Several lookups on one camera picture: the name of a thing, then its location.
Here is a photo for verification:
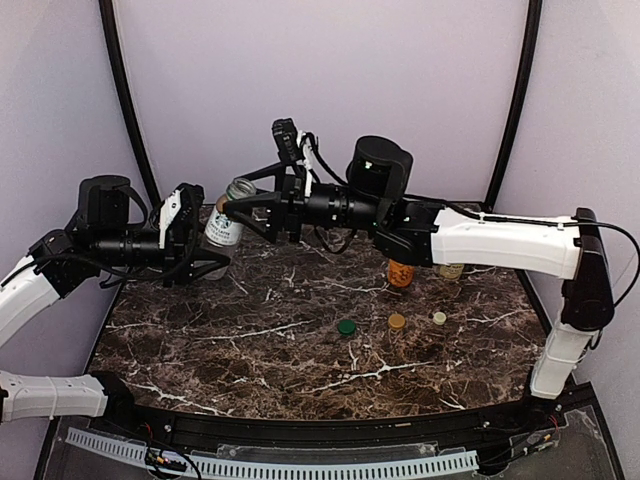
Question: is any green cap coffee bottle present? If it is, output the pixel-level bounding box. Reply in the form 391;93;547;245
201;177;257;259

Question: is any orange juice bottle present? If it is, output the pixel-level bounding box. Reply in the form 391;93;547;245
387;259;415;288

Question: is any green bottle cap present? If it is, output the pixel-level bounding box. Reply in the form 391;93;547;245
337;320;357;336

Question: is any orange bottle cap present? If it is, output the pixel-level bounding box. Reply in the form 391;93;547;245
388;313;406;330

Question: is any yellow tea bottle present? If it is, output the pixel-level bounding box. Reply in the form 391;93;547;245
438;264;465;281

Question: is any cream bottle cap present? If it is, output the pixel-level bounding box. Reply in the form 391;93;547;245
433;312;447;325

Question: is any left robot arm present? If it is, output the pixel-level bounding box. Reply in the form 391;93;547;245
1;175;230;422

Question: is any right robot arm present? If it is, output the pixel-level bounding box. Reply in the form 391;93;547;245
224;135;622;400

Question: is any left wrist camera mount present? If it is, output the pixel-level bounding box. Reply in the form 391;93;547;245
154;183;202;252

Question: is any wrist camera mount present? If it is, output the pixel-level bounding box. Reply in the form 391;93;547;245
154;183;202;252
271;118;319;182

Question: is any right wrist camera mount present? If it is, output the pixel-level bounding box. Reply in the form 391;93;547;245
271;118;319;182

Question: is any left black frame post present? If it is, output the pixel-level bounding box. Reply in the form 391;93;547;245
98;0;161;205

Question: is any black frame post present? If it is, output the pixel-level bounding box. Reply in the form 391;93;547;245
98;0;161;205
483;0;544;212

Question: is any right black frame post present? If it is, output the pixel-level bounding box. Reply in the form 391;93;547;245
483;0;544;212

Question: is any black front rail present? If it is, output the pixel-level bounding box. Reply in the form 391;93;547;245
118;403;533;451

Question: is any white slotted cable duct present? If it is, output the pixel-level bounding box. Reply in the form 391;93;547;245
65;427;479;479

